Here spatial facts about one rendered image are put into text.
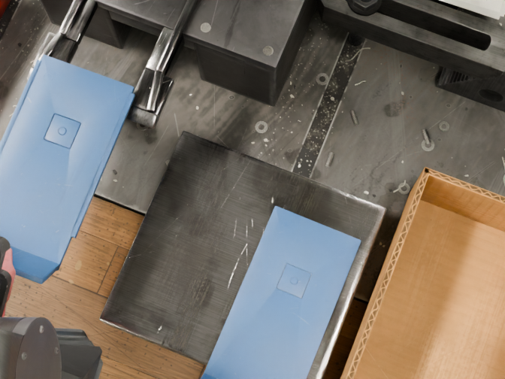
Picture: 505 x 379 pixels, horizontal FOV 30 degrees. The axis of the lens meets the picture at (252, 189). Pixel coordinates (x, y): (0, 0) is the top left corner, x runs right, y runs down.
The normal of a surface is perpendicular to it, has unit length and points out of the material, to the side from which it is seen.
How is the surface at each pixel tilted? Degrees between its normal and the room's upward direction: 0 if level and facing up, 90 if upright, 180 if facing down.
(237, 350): 0
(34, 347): 81
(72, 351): 59
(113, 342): 0
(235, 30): 0
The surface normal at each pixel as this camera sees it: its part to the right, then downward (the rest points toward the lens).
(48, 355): 0.99, -0.02
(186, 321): -0.01, -0.25
